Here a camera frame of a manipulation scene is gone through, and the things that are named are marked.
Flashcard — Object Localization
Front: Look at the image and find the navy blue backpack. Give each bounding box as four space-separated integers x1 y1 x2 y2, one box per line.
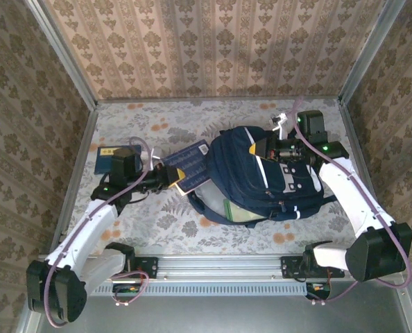
187 125 338 228

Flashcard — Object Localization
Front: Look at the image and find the aluminium frame post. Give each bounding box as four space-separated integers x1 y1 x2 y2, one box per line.
24 0 99 108
337 0 406 105

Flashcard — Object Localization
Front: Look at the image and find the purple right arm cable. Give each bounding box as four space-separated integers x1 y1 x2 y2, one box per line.
291 96 412 306

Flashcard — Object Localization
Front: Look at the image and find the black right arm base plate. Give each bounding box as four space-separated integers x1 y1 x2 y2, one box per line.
280 255 345 280

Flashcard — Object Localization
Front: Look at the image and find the aluminium table side rail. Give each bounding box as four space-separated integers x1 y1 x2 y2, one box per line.
337 100 395 253
49 102 100 256

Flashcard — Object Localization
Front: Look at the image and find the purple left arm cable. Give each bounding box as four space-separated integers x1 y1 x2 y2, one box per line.
43 136 155 329

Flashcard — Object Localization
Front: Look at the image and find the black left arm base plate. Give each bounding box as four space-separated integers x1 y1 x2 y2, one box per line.
96 256 158 280

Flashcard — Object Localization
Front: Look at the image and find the green notepad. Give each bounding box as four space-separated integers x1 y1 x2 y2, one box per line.
224 200 268 223

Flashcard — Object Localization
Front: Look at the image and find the black connector box with wires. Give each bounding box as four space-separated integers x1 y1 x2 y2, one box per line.
111 282 141 303
304 282 332 301

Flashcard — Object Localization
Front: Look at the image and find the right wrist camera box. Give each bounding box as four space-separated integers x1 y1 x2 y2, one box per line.
271 112 291 135

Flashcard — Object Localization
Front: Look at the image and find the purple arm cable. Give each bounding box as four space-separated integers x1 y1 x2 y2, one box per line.
43 136 155 329
291 96 412 306

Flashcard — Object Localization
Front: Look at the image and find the navy book with barcode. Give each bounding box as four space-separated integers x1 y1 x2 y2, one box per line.
160 139 209 196

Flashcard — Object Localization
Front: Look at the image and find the aluminium mounting rail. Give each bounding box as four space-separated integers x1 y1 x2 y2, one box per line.
37 254 347 278

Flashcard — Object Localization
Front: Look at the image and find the grey slotted cable duct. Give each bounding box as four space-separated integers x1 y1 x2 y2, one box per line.
87 284 309 298

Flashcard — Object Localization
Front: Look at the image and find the grey metal tray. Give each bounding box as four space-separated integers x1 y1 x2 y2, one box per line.
17 272 412 333

